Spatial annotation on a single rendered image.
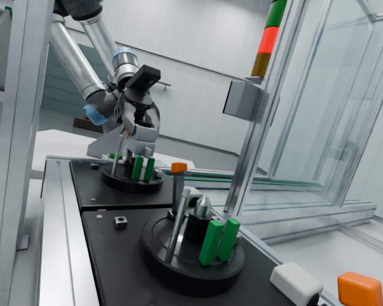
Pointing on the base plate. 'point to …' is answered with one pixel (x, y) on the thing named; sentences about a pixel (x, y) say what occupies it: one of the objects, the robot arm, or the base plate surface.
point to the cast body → (143, 139)
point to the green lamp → (275, 14)
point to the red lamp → (268, 39)
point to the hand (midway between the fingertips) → (144, 130)
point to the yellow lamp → (261, 64)
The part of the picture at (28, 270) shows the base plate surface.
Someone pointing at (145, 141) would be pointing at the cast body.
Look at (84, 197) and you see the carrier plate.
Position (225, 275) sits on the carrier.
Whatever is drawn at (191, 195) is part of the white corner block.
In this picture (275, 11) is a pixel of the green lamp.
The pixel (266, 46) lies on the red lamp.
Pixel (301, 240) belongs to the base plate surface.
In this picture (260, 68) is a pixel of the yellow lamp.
